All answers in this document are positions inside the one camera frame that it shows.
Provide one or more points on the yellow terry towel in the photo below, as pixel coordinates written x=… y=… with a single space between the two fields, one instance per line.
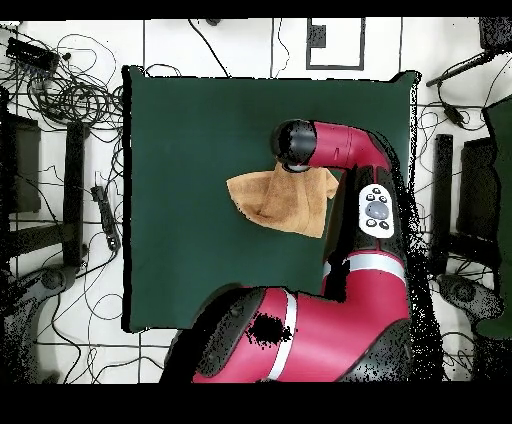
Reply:
x=280 y=200

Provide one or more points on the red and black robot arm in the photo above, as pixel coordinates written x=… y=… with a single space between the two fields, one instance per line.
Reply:
x=340 y=320

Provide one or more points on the black flat box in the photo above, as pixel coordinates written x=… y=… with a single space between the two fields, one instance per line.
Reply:
x=478 y=188
x=24 y=168

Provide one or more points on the dark green table cloth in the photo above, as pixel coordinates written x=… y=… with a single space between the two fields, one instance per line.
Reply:
x=180 y=140

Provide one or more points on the black power strip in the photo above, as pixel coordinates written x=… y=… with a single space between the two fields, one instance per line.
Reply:
x=106 y=216

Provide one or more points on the black stand bar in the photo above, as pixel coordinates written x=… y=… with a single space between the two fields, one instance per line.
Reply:
x=74 y=192
x=443 y=192

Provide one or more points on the dark grey square plate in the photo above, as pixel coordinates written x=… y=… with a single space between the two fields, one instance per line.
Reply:
x=316 y=36

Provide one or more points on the black power adapter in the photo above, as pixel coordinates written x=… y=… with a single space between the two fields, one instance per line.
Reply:
x=454 y=114

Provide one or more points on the black boom pole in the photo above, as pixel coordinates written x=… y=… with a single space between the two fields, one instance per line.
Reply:
x=460 y=70

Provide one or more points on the dark green hanging cloth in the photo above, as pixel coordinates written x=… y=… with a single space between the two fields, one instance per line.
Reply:
x=504 y=180

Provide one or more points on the black network box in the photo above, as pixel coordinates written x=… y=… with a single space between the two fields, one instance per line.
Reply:
x=32 y=54

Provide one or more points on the black speckled box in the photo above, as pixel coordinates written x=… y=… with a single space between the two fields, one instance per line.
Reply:
x=496 y=34

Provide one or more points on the grey floor tape frame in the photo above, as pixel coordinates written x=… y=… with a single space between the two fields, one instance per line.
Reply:
x=362 y=48

